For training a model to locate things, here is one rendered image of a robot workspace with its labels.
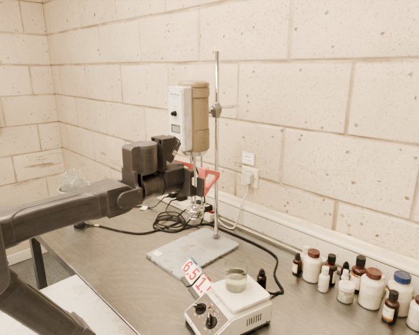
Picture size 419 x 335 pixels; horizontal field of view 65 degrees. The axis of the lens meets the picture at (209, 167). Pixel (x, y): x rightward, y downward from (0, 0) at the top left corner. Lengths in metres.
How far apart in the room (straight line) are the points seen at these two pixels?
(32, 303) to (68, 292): 0.47
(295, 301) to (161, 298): 0.40
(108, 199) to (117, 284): 0.53
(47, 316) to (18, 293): 0.08
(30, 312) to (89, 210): 0.20
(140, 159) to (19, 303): 0.33
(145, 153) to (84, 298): 0.57
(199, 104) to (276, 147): 0.37
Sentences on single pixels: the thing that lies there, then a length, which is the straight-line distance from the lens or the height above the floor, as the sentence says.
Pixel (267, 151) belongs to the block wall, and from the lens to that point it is 1.29.
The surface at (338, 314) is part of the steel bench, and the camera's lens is 1.06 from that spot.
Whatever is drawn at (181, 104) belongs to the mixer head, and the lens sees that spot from 1.02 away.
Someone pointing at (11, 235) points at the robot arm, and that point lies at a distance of 0.61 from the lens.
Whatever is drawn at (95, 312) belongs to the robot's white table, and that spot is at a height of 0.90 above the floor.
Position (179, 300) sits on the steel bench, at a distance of 1.04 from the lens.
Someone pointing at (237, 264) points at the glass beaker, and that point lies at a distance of 0.94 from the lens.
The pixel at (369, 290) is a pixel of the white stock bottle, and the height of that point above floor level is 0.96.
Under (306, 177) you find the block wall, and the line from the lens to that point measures 1.22.
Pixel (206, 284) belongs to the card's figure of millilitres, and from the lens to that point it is 1.05.
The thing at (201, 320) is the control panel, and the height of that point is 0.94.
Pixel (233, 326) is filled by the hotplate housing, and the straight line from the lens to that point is 0.89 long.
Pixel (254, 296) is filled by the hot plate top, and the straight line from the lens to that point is 0.92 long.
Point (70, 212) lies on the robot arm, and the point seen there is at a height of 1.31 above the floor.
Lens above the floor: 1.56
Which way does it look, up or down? 17 degrees down
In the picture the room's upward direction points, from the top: straight up
